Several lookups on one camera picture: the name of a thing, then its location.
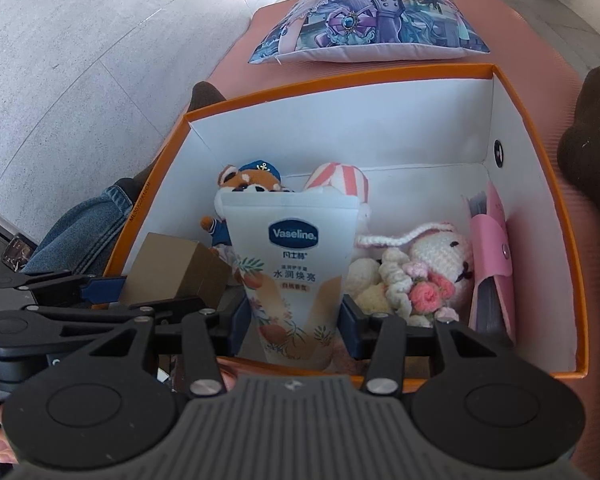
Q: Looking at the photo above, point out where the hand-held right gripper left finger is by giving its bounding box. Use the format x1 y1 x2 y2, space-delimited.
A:
87 305 253 397

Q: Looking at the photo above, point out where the printed pillow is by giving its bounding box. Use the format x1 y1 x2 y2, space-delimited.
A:
249 0 491 65

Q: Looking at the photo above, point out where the fox plush toy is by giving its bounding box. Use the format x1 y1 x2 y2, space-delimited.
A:
200 160 287 262

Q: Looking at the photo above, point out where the pink ribbed mat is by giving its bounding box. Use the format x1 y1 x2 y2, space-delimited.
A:
200 0 600 463

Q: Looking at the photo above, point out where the brown cardboard box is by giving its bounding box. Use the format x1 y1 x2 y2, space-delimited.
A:
119 232 231 309

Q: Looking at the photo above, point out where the person's left leg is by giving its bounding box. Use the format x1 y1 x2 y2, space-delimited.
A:
22 81 227 277

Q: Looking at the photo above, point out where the pink card case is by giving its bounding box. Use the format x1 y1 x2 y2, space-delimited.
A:
462 180 519 349

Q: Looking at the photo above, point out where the pink striped plush toy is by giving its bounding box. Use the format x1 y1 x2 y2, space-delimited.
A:
302 161 371 234

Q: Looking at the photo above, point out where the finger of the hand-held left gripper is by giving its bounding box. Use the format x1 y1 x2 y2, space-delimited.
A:
22 296 207 338
0 269 127 307

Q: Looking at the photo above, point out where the orange cardboard box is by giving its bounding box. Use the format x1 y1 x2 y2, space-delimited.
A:
102 63 592 394

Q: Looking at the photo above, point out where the white lotion tube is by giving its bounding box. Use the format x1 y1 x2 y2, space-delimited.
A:
214 191 362 374

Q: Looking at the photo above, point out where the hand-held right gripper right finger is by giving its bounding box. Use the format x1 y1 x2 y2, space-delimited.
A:
340 295 513 395

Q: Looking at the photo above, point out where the crochet bunny toy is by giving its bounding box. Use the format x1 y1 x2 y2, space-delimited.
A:
347 222 477 329

